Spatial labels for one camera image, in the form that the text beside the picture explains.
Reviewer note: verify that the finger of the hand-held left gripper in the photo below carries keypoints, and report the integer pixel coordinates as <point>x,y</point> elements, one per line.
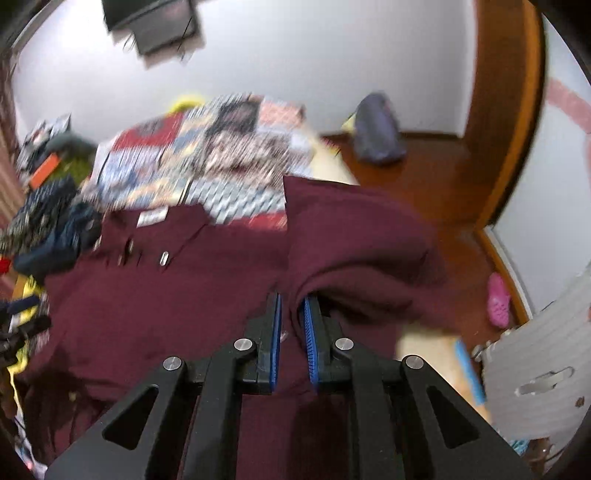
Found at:
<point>23,304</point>
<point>32,325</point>

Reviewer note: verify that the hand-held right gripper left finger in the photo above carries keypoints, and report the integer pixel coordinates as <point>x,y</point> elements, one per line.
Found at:
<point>276,341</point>

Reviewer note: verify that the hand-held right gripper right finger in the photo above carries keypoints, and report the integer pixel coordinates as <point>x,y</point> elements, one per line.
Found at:
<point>310,344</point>

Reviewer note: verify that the maroon shirt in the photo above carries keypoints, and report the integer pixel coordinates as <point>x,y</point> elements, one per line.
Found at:
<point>184,286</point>

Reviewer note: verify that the yellow shirt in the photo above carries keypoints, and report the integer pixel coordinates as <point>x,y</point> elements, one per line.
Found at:
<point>27,286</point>

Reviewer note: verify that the dark blue folded garment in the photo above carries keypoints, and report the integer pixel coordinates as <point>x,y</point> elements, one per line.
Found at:
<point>60,249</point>

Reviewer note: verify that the black white patterned garment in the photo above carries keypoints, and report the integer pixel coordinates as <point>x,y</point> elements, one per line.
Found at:
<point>37,212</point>

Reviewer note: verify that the striped red curtain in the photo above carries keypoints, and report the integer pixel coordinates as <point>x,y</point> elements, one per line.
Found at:
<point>7,184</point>

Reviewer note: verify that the orange box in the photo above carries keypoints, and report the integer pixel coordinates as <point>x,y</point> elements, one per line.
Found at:
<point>44,170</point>

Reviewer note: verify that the green cloth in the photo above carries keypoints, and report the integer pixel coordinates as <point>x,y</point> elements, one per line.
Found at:
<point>74,168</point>

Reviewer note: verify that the light blue plastic strip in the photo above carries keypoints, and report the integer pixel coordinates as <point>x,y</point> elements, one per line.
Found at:
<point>472,374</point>

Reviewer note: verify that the pile of printed boxes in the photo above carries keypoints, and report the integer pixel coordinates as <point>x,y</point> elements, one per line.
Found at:
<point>44,131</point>

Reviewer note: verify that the pink slipper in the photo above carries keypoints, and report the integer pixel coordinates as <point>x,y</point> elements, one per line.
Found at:
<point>498,300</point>

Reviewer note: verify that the patchwork bedspread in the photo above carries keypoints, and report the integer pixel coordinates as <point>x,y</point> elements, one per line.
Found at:
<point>231,138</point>

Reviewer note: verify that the wooden wardrobe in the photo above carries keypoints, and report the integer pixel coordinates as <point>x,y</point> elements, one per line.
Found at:
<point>503,115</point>

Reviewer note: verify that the grey wall-mounted box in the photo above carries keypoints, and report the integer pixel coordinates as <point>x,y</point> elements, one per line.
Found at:
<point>161,37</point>

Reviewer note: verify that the black wall television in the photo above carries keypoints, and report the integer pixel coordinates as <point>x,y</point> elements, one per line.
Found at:
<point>138,11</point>

